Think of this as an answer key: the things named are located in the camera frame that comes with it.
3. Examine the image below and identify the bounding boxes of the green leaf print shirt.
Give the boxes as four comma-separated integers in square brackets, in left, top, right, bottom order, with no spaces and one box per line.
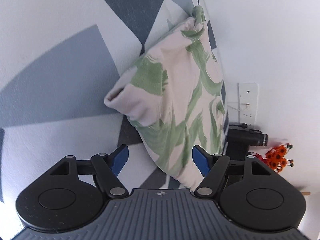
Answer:
[104,5,228,190]

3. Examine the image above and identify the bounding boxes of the orange artificial flowers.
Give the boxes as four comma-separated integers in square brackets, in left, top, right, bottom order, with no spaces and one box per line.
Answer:
[251,143,294,173]

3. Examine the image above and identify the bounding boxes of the white charging cable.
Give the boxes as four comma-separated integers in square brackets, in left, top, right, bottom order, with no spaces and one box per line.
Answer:
[227,101,250,113]

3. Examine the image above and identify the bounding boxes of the white wall socket panel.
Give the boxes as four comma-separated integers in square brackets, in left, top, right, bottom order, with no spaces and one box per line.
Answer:
[238,83,259,129]

